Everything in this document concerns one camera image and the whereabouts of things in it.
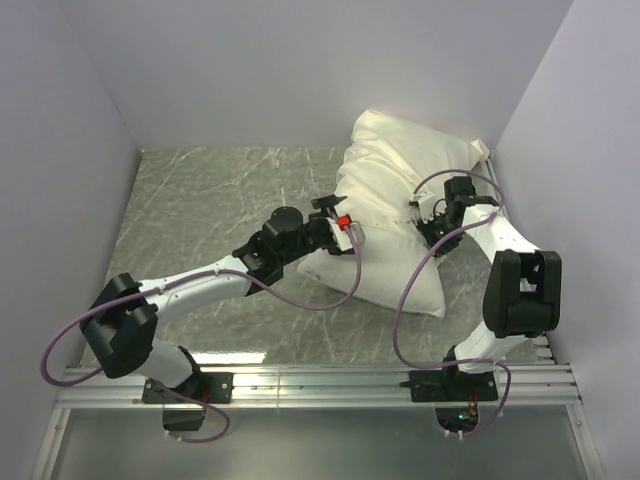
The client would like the cream pillowcase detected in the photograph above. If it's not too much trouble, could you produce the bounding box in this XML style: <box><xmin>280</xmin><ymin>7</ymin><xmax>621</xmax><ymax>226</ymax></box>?
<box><xmin>335</xmin><ymin>109</ymin><xmax>489</xmax><ymax>237</ymax></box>

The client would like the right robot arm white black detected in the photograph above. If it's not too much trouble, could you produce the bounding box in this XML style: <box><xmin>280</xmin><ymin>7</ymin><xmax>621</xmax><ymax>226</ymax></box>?
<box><xmin>405</xmin><ymin>170</ymin><xmax>562</xmax><ymax>402</ymax></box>

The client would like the white pillow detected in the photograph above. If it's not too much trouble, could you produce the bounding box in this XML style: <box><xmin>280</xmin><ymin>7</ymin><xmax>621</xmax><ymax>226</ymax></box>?
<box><xmin>298</xmin><ymin>226</ymin><xmax>446</xmax><ymax>318</ymax></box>

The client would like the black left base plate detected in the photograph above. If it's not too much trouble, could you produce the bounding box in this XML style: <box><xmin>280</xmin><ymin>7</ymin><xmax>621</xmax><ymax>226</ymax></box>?
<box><xmin>141</xmin><ymin>372</ymin><xmax>234</xmax><ymax>404</ymax></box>

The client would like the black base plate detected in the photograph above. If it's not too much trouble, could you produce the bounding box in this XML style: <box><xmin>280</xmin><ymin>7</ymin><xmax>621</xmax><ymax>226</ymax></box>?
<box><xmin>399</xmin><ymin>367</ymin><xmax>498</xmax><ymax>403</ymax></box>
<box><xmin>141</xmin><ymin>372</ymin><xmax>234</xmax><ymax>404</ymax></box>

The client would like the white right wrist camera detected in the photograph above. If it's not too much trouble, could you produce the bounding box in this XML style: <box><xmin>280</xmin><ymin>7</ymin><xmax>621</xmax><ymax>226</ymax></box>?
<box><xmin>409</xmin><ymin>192</ymin><xmax>438</xmax><ymax>226</ymax></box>

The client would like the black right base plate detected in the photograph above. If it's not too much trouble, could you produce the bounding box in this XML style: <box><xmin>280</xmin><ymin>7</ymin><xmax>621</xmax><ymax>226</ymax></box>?
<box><xmin>399</xmin><ymin>367</ymin><xmax>498</xmax><ymax>403</ymax></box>

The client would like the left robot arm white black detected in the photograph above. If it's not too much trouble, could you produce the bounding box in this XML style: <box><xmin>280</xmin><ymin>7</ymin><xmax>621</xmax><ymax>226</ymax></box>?
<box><xmin>80</xmin><ymin>194</ymin><xmax>354</xmax><ymax>402</ymax></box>

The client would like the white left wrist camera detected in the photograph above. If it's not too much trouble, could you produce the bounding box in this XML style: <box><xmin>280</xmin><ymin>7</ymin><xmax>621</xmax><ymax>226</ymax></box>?
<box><xmin>328</xmin><ymin>215</ymin><xmax>366</xmax><ymax>255</ymax></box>

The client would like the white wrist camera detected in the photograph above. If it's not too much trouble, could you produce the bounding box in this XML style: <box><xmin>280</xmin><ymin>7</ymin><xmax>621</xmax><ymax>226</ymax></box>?
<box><xmin>328</xmin><ymin>215</ymin><xmax>366</xmax><ymax>255</ymax></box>
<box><xmin>409</xmin><ymin>192</ymin><xmax>438</xmax><ymax>226</ymax></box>

